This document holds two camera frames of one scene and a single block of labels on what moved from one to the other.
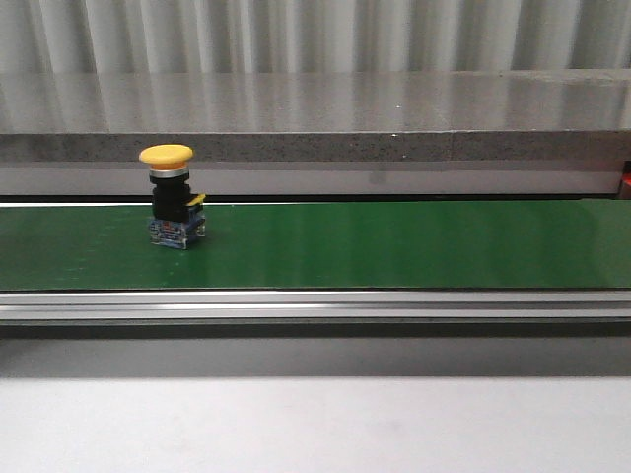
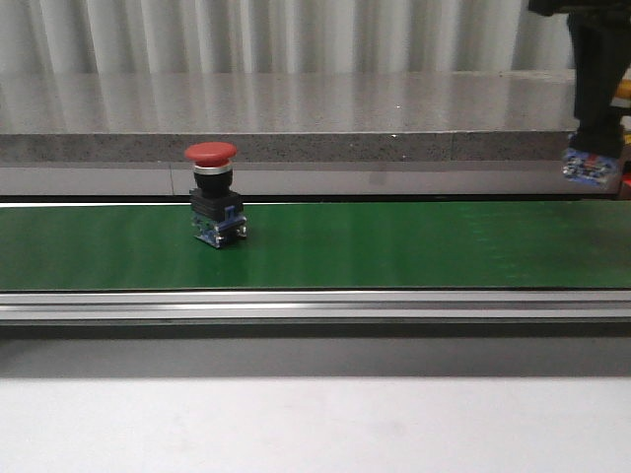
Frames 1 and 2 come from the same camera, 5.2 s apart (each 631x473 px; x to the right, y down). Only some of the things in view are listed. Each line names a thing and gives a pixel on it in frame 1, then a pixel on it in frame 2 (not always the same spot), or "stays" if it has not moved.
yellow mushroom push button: [177, 216] → [593, 168]
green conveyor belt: [322, 245] stays
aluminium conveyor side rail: [320, 314] stays
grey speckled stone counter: [67, 134] stays
